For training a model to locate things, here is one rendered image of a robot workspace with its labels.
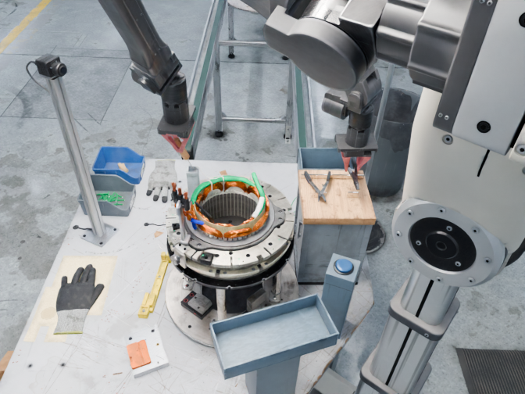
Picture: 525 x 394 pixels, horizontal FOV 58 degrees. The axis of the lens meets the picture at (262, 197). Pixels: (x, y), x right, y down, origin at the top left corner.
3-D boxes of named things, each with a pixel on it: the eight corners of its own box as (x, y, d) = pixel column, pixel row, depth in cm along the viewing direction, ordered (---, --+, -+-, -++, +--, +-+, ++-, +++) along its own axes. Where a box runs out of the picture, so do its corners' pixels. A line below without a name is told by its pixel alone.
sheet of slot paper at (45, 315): (60, 254, 149) (59, 252, 148) (120, 256, 149) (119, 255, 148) (21, 342, 126) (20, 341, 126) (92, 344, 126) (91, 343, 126)
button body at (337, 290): (315, 331, 131) (325, 273, 114) (322, 310, 136) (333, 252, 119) (339, 339, 129) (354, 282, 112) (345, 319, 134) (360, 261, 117)
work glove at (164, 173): (155, 160, 185) (154, 155, 183) (185, 161, 185) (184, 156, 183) (142, 202, 167) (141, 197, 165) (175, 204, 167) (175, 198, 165)
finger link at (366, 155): (337, 162, 131) (341, 134, 125) (362, 162, 131) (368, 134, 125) (340, 178, 126) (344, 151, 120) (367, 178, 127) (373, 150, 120)
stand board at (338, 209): (297, 176, 139) (298, 169, 138) (361, 176, 140) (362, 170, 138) (302, 224, 125) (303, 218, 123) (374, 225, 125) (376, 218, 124)
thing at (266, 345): (226, 429, 111) (223, 369, 92) (215, 386, 118) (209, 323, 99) (323, 395, 117) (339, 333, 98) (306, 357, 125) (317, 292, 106)
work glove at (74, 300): (68, 264, 146) (66, 259, 144) (112, 266, 146) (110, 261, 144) (38, 334, 128) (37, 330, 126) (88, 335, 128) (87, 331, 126)
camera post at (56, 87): (106, 232, 156) (61, 73, 117) (101, 238, 154) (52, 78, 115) (99, 229, 157) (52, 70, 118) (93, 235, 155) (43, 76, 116)
